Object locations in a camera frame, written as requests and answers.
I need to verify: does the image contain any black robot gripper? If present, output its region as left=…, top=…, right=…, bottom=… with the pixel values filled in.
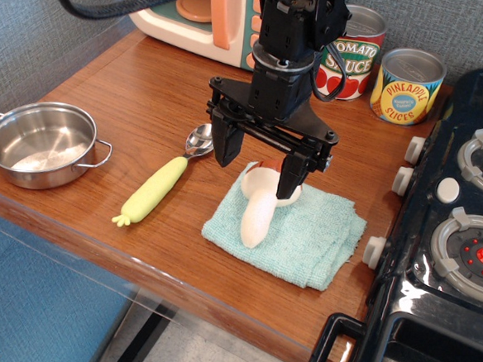
left=208, top=44, right=339, bottom=200

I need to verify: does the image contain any small stainless steel pan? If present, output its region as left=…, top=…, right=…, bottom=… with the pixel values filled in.
left=0, top=102, right=113, bottom=190

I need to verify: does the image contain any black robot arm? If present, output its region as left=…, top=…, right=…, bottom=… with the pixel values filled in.
left=208, top=0, right=350, bottom=200

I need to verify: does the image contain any toy microwave teal and cream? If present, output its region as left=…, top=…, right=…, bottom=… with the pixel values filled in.
left=130, top=0, right=261, bottom=70

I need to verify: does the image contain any plush mushroom toy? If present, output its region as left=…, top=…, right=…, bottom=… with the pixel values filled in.
left=240, top=159, right=303, bottom=249

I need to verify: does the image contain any folded teal cloth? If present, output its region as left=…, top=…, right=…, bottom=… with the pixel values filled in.
left=202, top=162, right=366, bottom=291

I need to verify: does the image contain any tomato sauce can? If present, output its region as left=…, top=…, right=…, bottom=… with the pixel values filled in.
left=316, top=5, right=388, bottom=100

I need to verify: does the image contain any white stove knob middle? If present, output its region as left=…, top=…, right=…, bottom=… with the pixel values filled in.
left=392, top=166, right=414, bottom=197

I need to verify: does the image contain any white stove knob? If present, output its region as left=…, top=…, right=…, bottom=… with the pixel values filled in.
left=363, top=236, right=387, bottom=269
left=392, top=166, right=414, bottom=197
left=404, top=136, right=426, bottom=165

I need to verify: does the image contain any white stove knob bottom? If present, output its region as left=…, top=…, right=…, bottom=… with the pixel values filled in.
left=363, top=236, right=387, bottom=269

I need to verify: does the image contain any white stove knob top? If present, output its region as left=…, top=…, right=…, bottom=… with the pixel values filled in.
left=404, top=136, right=426, bottom=165

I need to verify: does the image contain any pineapple slices can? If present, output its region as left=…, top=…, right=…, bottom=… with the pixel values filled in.
left=370, top=47, right=447, bottom=126

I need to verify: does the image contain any black toy stove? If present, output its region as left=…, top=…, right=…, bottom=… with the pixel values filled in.
left=309, top=69, right=483, bottom=362

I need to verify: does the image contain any spoon with yellow handle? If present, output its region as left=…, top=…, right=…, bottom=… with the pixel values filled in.
left=111, top=123, right=214, bottom=227

